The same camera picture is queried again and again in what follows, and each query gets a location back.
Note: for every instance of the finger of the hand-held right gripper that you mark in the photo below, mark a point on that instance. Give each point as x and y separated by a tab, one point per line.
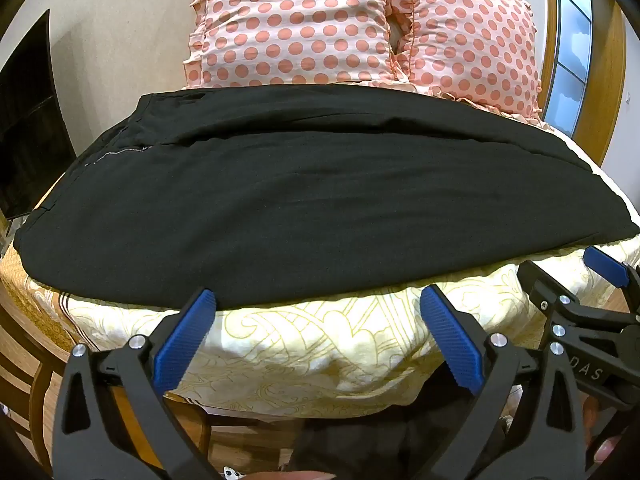
606	265
542	285

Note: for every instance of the black television screen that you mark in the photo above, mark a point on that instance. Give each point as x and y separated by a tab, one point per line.
27	125

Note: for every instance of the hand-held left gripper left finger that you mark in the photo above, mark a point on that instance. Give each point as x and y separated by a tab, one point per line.
186	332

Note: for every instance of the large pink polka-dot pillow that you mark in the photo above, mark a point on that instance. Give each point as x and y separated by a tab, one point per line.
290	20

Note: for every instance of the yellow patterned bedsheet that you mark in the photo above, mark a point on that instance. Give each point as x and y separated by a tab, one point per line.
310	355

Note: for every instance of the black pants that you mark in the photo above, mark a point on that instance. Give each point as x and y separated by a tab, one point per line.
310	200

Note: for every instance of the person's right hand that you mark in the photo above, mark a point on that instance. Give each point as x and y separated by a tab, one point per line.
602	447

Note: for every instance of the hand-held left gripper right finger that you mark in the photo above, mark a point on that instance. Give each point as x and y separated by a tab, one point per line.
452	335

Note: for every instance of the small pink polka-dot pillow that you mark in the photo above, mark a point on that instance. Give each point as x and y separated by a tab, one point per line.
475	45

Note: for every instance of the wooden headboard frame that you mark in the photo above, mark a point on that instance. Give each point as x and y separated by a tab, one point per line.
570	55

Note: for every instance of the person's dark clothing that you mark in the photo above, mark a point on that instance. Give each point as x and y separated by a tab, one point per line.
380	445

